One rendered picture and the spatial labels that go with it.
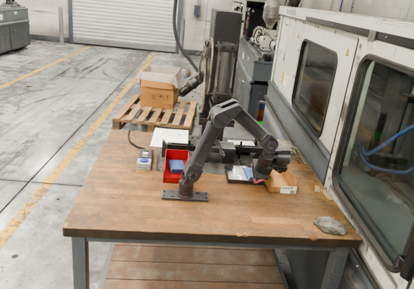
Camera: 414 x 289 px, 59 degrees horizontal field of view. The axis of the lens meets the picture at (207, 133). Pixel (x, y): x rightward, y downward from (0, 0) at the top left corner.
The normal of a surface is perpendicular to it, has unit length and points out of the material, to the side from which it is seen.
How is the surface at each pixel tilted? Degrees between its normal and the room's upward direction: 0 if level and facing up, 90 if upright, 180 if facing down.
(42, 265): 0
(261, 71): 90
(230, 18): 90
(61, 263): 0
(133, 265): 0
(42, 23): 90
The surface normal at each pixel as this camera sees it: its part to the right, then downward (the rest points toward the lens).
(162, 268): 0.10, -0.93
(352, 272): -0.47, -0.83
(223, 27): 0.07, 0.36
